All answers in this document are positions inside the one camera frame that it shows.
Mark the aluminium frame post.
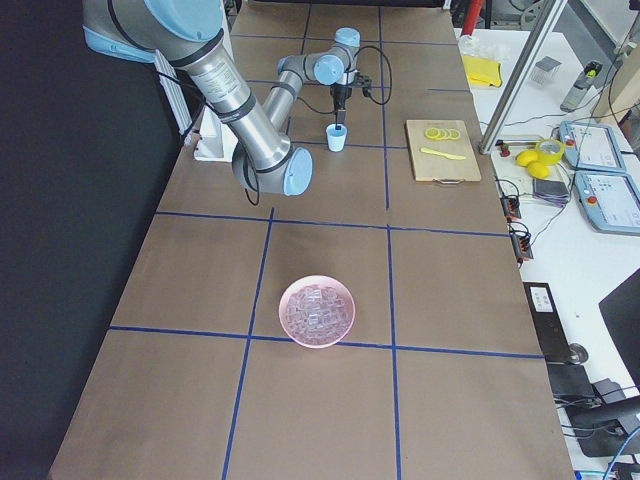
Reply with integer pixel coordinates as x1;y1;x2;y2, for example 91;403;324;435
478;0;568;155

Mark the teach pendant near board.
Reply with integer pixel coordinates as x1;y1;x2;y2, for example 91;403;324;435
558;121;626;173

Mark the light blue paper cup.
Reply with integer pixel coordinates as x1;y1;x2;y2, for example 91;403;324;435
325;123;348;152

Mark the white camera post with base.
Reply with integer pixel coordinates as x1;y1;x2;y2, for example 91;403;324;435
194;107;237;163

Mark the dark purple notebook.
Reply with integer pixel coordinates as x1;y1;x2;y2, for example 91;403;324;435
532;178;570;207

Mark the yellow cloth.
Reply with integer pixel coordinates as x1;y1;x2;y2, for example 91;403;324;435
462;55;503;88

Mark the whole lemon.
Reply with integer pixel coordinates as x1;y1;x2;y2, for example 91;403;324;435
516;150;539;167
526;161;550;180

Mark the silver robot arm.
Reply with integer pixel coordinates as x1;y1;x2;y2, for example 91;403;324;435
82;0;361;196

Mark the yellow plastic knife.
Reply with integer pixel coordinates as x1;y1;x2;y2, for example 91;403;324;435
420;147;467;160

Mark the clear plastic bag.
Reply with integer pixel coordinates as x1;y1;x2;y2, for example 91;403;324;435
458;35;510;62

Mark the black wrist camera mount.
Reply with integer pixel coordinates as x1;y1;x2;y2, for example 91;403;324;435
349;73;372;99

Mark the yellow tape roll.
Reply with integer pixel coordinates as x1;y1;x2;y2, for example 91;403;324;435
535;139;565;166

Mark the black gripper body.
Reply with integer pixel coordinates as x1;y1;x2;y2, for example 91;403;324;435
330;83;350;106

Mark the pink bowl of ice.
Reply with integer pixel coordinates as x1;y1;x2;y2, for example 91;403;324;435
278;275;356;349

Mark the wooden cutting board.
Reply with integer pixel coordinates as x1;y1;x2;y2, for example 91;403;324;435
405;120;482;184

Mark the lemon slice near board edge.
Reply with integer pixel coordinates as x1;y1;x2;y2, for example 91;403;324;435
424;128;442;140

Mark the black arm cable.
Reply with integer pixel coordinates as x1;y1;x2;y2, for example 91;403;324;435
294;45;394;114

